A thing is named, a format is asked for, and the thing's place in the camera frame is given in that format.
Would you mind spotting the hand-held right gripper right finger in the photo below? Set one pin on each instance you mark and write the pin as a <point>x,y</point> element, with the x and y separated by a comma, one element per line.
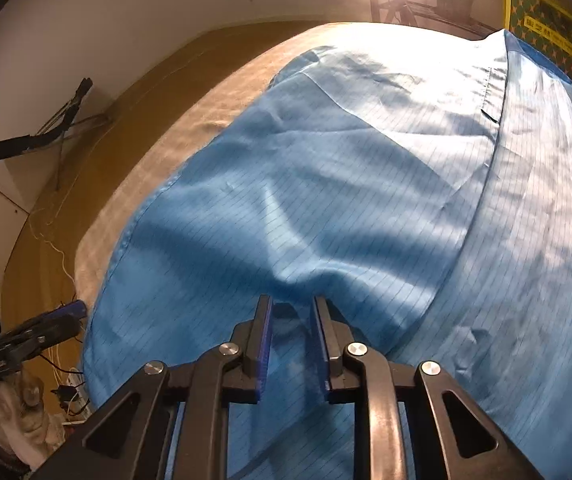
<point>318,345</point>

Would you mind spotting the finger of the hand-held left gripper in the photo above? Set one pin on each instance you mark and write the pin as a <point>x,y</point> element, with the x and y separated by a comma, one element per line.
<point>51,327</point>

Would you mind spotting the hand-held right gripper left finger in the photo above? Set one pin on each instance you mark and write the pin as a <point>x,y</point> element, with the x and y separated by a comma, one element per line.
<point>265,340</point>

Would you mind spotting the blue striped work coat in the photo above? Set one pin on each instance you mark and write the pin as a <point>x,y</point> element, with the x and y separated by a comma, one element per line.
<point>355,200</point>

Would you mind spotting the black metal clothes rack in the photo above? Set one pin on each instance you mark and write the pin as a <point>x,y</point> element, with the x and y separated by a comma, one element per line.
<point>430,12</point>

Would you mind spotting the person's left hand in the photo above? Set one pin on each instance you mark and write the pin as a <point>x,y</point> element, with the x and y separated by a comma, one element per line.
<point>21,410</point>

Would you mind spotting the white power strip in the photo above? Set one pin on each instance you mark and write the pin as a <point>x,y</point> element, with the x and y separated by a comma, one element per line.
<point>71,390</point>

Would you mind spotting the beige table cloth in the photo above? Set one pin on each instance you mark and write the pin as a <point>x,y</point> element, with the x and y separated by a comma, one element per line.
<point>206,100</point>

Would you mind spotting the yellow green patterned box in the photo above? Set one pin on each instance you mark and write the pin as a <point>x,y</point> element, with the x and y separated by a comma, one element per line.
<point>548,20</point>

